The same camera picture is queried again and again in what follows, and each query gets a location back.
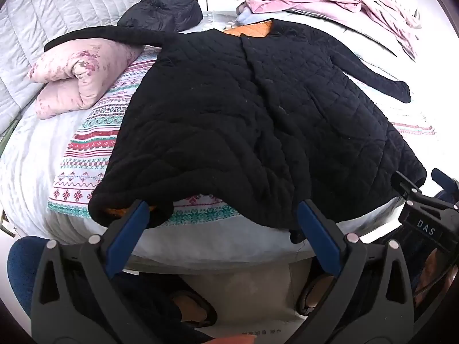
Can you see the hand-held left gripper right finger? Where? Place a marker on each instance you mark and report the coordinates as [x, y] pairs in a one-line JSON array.
[[319, 234]]

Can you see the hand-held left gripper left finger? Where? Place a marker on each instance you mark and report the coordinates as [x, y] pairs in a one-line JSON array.
[[129, 234]]

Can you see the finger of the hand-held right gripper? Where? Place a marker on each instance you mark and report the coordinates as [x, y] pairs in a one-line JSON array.
[[446, 181], [405, 186]]

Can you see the black quilted coat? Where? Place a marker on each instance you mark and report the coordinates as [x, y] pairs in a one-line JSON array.
[[233, 114]]

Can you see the person's left hand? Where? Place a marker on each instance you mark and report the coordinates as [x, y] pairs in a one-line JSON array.
[[236, 340]]

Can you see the person's left trouser leg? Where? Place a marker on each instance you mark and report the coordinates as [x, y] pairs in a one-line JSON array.
[[150, 301]]

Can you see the patterned striped bed sheet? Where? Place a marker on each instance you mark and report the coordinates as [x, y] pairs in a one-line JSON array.
[[91, 143]]

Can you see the blue cloth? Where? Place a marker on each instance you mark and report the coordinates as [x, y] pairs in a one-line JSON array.
[[23, 276]]

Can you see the pink floral pillow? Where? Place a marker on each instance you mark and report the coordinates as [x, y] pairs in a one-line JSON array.
[[86, 75]]

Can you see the black puffer jacket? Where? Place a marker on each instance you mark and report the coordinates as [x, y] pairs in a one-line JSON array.
[[161, 7]]

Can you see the light blue blanket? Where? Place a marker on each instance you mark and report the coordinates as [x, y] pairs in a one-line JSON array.
[[245, 16]]

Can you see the grey quilted headboard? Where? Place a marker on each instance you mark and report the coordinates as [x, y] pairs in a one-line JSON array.
[[46, 18]]

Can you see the white lace cloth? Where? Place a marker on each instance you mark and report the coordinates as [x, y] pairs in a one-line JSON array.
[[218, 19]]

